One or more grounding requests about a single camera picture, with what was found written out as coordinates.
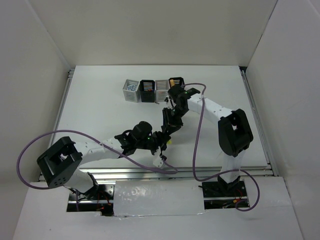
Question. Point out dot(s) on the silver slotted container right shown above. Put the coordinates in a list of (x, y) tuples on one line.
[(161, 85)]

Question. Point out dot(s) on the silver foil sheet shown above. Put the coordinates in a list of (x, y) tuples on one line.
[(157, 198)]

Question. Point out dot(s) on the black slotted container left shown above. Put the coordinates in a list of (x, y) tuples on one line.
[(147, 97)]

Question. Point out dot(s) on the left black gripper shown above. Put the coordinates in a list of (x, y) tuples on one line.
[(161, 140)]

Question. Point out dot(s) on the silver slotted container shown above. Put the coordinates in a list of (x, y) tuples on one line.
[(161, 85), (131, 96)]

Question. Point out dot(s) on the silver slotted container left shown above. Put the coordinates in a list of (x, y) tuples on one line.
[(131, 96)]

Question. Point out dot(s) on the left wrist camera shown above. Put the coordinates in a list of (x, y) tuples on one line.
[(159, 161)]

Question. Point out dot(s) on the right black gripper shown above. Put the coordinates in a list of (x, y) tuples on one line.
[(169, 124)]

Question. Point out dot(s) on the black slotted container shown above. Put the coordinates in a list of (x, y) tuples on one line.
[(147, 97), (178, 81)]

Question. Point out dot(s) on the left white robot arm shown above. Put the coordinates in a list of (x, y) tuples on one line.
[(60, 163)]

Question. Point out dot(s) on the blue patterned tape roll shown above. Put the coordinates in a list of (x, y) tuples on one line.
[(132, 87)]

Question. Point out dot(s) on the orange pastel highlighter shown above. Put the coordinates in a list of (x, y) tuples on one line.
[(171, 82)]

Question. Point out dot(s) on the aluminium rail frame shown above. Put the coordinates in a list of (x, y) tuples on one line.
[(167, 169)]

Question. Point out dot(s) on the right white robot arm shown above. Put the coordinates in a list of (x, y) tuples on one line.
[(234, 131)]

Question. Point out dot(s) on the black slotted container right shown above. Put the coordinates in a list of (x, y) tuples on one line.
[(178, 81)]

